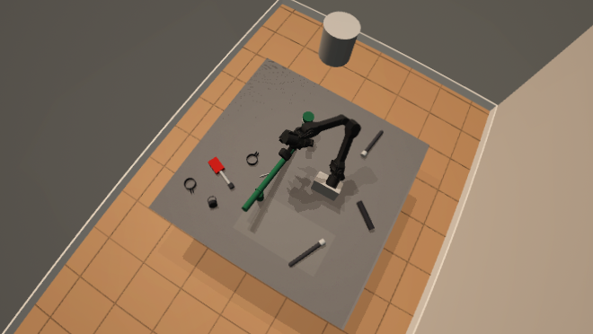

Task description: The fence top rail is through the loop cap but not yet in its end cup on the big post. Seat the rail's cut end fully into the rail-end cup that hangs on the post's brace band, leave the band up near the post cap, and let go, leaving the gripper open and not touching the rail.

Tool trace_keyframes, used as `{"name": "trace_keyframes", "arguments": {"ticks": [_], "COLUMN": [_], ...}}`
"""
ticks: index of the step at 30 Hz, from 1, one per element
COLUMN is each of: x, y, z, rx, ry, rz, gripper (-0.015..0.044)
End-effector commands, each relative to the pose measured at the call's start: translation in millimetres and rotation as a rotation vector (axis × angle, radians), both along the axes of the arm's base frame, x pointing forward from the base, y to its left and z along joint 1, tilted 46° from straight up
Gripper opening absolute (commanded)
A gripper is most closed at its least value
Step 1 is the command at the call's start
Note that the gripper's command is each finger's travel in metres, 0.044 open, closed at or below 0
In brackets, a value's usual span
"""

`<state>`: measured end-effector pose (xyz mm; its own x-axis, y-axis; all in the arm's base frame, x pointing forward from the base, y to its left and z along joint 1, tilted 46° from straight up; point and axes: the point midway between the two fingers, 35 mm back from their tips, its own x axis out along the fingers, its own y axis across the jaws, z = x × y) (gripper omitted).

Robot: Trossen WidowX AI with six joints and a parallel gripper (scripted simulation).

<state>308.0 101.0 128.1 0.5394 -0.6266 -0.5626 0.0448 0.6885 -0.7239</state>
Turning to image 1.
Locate black rectangular bar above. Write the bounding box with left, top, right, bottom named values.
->
left=357, top=201, right=375, bottom=230

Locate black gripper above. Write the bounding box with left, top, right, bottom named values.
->
left=279, top=145, right=301, bottom=161

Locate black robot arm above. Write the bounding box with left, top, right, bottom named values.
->
left=279, top=114, right=361, bottom=189

